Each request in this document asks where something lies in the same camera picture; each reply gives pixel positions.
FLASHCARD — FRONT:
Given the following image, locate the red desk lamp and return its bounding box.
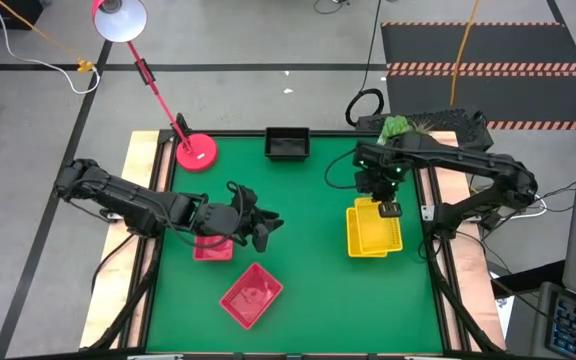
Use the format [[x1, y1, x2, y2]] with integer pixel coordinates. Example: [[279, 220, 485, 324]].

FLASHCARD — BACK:
[[91, 0, 219, 173]]

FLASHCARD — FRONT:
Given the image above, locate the potted green succulent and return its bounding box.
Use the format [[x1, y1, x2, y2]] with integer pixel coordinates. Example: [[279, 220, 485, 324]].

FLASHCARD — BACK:
[[377, 114, 434, 146]]

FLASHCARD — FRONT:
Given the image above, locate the white power cable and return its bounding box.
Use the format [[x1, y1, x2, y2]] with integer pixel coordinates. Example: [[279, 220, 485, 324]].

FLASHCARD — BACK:
[[527, 193, 549, 219]]

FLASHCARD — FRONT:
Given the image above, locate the black looped cable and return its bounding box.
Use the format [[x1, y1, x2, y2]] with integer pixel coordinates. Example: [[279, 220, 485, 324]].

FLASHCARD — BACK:
[[345, 0, 385, 128]]

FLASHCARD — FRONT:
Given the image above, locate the thin black cable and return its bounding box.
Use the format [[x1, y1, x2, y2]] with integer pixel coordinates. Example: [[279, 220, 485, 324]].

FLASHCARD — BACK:
[[312, 0, 352, 15]]

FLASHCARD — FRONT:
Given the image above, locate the black cabinet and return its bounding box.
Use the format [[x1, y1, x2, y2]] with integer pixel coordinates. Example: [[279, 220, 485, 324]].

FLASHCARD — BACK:
[[0, 0, 44, 30]]

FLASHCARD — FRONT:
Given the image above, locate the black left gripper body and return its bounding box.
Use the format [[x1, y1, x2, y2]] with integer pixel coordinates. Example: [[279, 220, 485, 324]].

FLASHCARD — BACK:
[[197, 182, 264, 247]]

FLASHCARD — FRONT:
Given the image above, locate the orange cable with yellow connector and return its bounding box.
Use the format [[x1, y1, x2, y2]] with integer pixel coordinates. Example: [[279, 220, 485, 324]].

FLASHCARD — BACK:
[[0, 0, 97, 74]]

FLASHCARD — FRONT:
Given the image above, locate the light wooden side board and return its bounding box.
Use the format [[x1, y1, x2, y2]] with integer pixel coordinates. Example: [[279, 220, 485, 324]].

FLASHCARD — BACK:
[[420, 130, 507, 351], [78, 130, 174, 350]]

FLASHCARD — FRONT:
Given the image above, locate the black perforated computer case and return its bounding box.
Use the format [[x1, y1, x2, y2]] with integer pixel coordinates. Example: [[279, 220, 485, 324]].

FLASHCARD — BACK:
[[355, 107, 495, 151]]

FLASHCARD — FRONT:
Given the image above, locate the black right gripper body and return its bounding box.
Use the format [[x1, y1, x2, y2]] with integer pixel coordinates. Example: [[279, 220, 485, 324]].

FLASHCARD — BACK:
[[351, 137, 412, 202]]

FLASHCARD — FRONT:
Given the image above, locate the green table mat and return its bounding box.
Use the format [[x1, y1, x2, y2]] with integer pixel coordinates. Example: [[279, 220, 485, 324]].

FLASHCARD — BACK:
[[146, 135, 444, 354]]

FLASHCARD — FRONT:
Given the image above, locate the white floor cable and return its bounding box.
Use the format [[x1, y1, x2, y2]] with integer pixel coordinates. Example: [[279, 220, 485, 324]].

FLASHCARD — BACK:
[[0, 0, 102, 96]]

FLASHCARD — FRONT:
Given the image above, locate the black mat with striped edges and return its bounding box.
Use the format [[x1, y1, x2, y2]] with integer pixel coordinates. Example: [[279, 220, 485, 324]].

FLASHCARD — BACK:
[[380, 21, 576, 71], [385, 69, 576, 132]]

